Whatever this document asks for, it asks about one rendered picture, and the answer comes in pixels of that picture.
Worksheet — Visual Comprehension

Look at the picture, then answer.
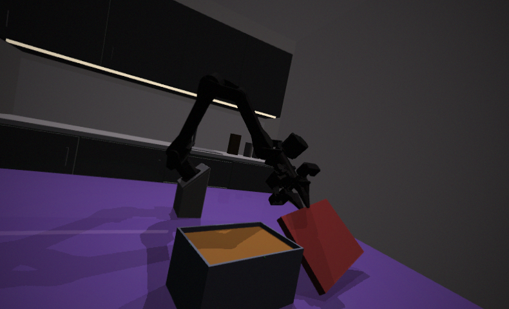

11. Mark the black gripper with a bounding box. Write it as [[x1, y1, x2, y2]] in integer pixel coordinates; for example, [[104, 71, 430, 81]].
[[269, 162, 320, 209]]

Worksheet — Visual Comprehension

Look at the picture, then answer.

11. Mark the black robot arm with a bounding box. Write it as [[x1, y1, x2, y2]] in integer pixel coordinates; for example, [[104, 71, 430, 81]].
[[166, 72, 308, 190]]

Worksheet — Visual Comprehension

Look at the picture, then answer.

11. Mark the red lid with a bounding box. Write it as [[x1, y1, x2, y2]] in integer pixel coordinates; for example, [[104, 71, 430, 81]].
[[277, 199, 364, 296]]

